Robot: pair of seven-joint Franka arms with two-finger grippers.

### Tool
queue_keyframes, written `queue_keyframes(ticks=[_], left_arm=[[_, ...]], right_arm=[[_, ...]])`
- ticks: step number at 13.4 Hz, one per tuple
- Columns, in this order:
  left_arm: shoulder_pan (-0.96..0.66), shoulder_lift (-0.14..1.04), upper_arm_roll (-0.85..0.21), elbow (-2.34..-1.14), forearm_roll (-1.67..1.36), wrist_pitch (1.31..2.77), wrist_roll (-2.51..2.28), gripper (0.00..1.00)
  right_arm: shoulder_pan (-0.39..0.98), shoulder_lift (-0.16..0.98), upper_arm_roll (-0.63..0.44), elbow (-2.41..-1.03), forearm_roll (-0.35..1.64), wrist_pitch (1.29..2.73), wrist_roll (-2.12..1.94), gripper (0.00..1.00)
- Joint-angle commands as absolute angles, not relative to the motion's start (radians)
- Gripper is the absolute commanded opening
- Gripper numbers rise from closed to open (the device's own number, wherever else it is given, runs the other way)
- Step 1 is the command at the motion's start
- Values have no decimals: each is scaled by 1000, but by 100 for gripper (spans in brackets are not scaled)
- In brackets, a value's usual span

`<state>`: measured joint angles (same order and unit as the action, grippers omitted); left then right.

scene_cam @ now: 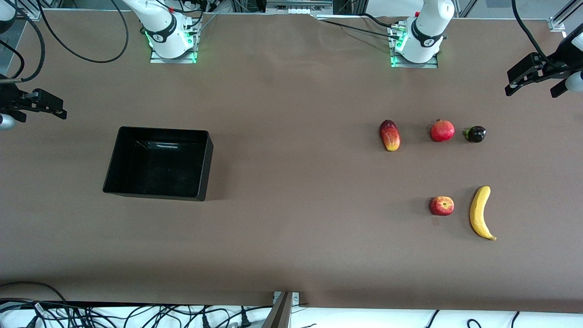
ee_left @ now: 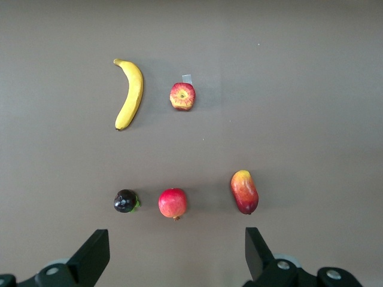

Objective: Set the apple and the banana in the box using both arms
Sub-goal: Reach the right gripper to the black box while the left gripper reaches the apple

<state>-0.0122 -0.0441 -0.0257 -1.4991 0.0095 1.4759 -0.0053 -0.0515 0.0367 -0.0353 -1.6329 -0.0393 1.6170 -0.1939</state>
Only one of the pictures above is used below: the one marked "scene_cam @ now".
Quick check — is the black plastic box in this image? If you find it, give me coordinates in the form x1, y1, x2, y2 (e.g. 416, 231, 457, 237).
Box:
102, 126, 214, 202

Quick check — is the yellow banana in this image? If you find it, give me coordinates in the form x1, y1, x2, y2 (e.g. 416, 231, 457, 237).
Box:
469, 185, 497, 241

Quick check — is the red apple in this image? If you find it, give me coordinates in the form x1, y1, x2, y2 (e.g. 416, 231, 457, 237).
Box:
430, 196, 455, 216

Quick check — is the dark purple mangosteen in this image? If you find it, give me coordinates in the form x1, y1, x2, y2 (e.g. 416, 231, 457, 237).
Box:
463, 125, 487, 144

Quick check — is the red pomegranate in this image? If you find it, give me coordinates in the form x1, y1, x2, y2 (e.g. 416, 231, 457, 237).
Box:
430, 118, 455, 143

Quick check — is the red yellow mango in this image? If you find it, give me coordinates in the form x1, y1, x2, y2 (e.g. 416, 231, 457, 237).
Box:
379, 119, 401, 152

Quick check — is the brown table cover sheet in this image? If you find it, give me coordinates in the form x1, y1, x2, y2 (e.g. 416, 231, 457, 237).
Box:
0, 9, 583, 315

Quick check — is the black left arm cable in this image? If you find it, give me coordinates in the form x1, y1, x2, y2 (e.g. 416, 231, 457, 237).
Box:
511, 0, 568, 70

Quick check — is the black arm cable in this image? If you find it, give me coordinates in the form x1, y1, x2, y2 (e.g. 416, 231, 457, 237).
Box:
511, 0, 568, 70
0, 0, 130, 83

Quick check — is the aluminium frame profile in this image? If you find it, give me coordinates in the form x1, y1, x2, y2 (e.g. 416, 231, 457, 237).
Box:
548, 0, 583, 32
0, 0, 42, 21

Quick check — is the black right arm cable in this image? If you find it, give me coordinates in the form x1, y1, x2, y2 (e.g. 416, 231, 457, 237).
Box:
0, 0, 130, 83

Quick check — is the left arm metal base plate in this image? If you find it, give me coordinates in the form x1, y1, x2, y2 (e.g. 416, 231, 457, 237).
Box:
390, 54, 439, 69

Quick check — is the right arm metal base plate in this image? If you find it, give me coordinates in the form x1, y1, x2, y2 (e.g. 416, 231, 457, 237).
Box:
150, 46, 198, 64

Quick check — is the black table cable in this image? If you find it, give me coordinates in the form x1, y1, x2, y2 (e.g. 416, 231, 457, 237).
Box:
361, 13, 398, 29
320, 19, 402, 40

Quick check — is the aluminium bracket post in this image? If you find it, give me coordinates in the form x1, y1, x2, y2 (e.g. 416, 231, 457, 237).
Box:
261, 291, 301, 328

